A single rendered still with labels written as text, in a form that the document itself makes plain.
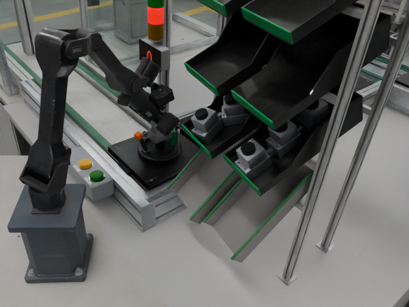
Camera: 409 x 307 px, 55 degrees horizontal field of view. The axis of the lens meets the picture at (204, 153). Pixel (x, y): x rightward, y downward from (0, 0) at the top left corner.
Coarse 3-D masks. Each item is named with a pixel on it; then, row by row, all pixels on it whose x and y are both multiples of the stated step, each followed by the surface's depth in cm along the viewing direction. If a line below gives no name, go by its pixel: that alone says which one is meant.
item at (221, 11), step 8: (200, 0) 75; (208, 0) 72; (216, 0) 74; (224, 0) 73; (232, 0) 69; (240, 0) 70; (248, 0) 70; (216, 8) 71; (224, 8) 69; (232, 8) 70; (240, 8) 70
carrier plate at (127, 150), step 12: (120, 144) 128; (132, 144) 128; (192, 144) 131; (120, 156) 123; (132, 156) 123; (192, 156) 125; (132, 168) 119; (144, 168) 119; (156, 168) 119; (168, 168) 120; (180, 168) 120; (144, 180) 114; (156, 180) 115; (168, 180) 117
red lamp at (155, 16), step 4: (148, 8) 120; (152, 8) 119; (160, 8) 119; (148, 12) 120; (152, 12) 119; (156, 12) 119; (160, 12) 120; (148, 16) 121; (152, 16) 120; (156, 16) 120; (160, 16) 120; (148, 20) 122; (152, 20) 121; (156, 20) 121; (160, 20) 121; (156, 24) 122
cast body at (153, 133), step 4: (152, 120) 119; (152, 124) 120; (156, 124) 118; (152, 128) 120; (148, 132) 121; (152, 132) 120; (156, 132) 120; (160, 132) 119; (148, 136) 122; (152, 136) 120; (156, 136) 119; (160, 136) 120; (164, 136) 121; (168, 136) 122; (152, 140) 121; (156, 140) 119; (160, 140) 120
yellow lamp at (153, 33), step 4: (148, 24) 123; (152, 24) 122; (160, 24) 122; (148, 28) 124; (152, 28) 122; (156, 28) 122; (160, 28) 123; (148, 32) 124; (152, 32) 123; (156, 32) 123; (160, 32) 123; (148, 36) 125; (152, 36) 124; (156, 36) 124; (160, 36) 124
